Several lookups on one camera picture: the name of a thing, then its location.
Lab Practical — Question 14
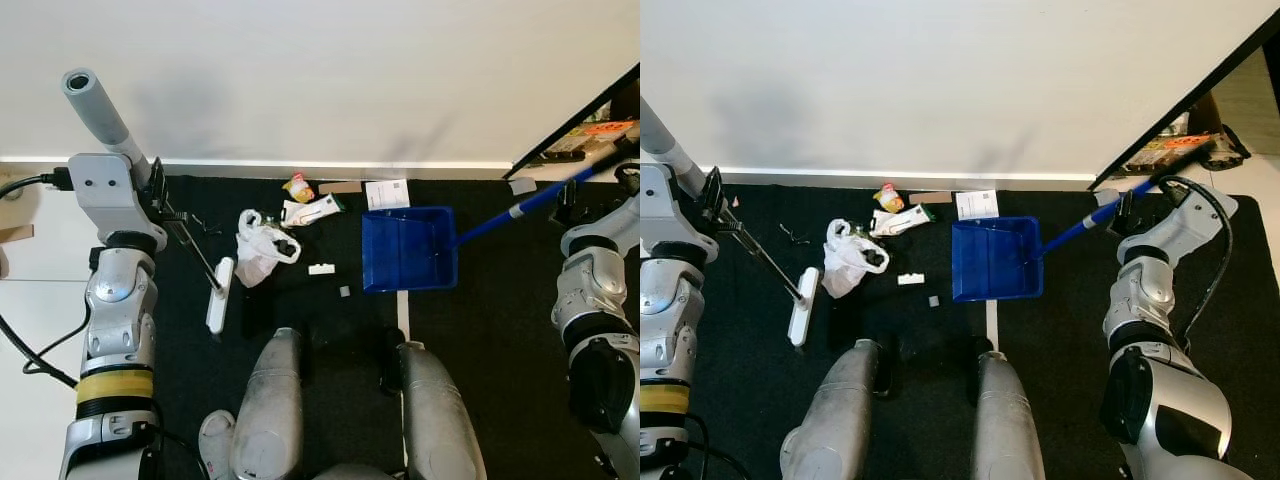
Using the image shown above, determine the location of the white plastic bag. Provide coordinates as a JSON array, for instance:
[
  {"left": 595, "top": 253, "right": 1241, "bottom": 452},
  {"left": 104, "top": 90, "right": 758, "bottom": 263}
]
[
  {"left": 824, "top": 219, "right": 889, "bottom": 299},
  {"left": 236, "top": 209, "right": 302, "bottom": 289}
]

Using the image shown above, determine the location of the blue long handled dustpan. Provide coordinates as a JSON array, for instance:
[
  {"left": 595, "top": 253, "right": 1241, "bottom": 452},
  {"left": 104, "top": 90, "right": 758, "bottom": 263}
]
[
  {"left": 950, "top": 140, "right": 1219, "bottom": 303},
  {"left": 360, "top": 145, "right": 631, "bottom": 294}
]

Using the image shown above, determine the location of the black floor mat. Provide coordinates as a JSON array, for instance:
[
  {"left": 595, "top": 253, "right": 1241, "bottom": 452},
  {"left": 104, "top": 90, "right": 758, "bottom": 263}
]
[
  {"left": 690, "top": 183, "right": 1280, "bottom": 480},
  {"left": 150, "top": 175, "right": 641, "bottom": 480}
]

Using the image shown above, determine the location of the cardboard box of junk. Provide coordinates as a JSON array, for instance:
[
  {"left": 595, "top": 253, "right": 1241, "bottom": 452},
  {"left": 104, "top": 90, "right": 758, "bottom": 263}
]
[
  {"left": 530, "top": 95, "right": 641, "bottom": 166},
  {"left": 1120, "top": 110, "right": 1251, "bottom": 176}
]

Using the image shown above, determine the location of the black toothed belt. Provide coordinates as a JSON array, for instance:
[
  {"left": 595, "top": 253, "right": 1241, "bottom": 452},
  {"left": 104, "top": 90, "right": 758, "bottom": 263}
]
[{"left": 1215, "top": 125, "right": 1251, "bottom": 169}]

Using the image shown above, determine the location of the white green carton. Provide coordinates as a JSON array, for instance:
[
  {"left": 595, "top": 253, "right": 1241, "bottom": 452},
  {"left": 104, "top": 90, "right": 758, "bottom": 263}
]
[
  {"left": 281, "top": 194, "right": 346, "bottom": 228},
  {"left": 869, "top": 204, "right": 936, "bottom": 238}
]

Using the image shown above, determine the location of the white paper label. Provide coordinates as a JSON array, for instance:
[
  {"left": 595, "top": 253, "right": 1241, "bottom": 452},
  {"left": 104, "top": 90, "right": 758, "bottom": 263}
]
[
  {"left": 955, "top": 189, "right": 1000, "bottom": 221},
  {"left": 365, "top": 179, "right": 412, "bottom": 212}
]

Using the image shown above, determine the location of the grey left robot leg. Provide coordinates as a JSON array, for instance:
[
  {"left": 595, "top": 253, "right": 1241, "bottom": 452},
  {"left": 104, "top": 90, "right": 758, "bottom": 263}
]
[
  {"left": 230, "top": 327, "right": 304, "bottom": 480},
  {"left": 780, "top": 338, "right": 891, "bottom": 480}
]

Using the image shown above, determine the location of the grey robot leg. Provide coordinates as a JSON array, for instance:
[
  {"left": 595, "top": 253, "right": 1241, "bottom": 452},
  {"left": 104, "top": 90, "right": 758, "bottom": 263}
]
[
  {"left": 780, "top": 338, "right": 891, "bottom": 480},
  {"left": 378, "top": 325, "right": 488, "bottom": 480},
  {"left": 230, "top": 327, "right": 304, "bottom": 480},
  {"left": 965, "top": 338, "right": 1046, "bottom": 480}
]

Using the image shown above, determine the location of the white shoe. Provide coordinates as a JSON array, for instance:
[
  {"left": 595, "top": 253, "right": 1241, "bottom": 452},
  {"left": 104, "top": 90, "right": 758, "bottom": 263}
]
[{"left": 198, "top": 409, "right": 237, "bottom": 480}]

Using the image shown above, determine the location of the grey right robot leg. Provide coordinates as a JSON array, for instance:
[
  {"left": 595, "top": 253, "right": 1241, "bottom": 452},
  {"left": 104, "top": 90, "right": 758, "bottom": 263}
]
[
  {"left": 965, "top": 338, "right": 1046, "bottom": 480},
  {"left": 378, "top": 325, "right": 488, "bottom": 480}
]

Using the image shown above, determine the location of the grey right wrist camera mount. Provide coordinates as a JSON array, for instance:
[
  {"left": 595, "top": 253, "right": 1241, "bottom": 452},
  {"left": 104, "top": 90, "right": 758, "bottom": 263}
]
[
  {"left": 1117, "top": 183, "right": 1239, "bottom": 266},
  {"left": 560, "top": 193, "right": 641, "bottom": 259}
]

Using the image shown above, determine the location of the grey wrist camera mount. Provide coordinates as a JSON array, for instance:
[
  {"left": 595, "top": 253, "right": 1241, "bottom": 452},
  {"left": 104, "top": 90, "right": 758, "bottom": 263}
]
[
  {"left": 560, "top": 193, "right": 641, "bottom": 259},
  {"left": 640, "top": 163, "right": 719, "bottom": 263},
  {"left": 68, "top": 153, "right": 166, "bottom": 251},
  {"left": 1117, "top": 183, "right": 1239, "bottom": 266}
]

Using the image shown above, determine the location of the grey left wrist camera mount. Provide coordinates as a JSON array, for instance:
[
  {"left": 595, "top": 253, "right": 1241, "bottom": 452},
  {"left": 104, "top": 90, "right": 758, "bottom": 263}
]
[
  {"left": 640, "top": 163, "right": 719, "bottom": 263},
  {"left": 68, "top": 153, "right": 166, "bottom": 251}
]

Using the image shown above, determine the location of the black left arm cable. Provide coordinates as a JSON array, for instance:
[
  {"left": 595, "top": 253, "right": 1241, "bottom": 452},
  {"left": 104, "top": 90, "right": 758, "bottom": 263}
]
[
  {"left": 0, "top": 170, "right": 206, "bottom": 479},
  {"left": 680, "top": 410, "right": 753, "bottom": 480}
]

